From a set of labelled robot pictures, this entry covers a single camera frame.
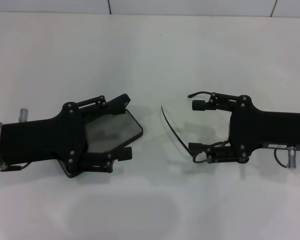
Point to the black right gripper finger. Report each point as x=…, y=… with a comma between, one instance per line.
x=222, y=153
x=199, y=105

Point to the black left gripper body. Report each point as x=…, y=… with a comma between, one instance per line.
x=40, y=137

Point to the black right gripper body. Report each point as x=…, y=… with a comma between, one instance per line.
x=265, y=127

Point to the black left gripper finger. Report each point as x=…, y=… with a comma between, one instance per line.
x=126, y=153
x=95, y=100

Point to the black glasses case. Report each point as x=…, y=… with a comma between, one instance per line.
x=115, y=130

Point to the black frame glasses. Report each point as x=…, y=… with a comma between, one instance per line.
x=170, y=127

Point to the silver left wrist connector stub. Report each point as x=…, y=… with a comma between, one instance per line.
x=23, y=114

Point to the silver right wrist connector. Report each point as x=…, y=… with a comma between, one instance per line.
x=291, y=156

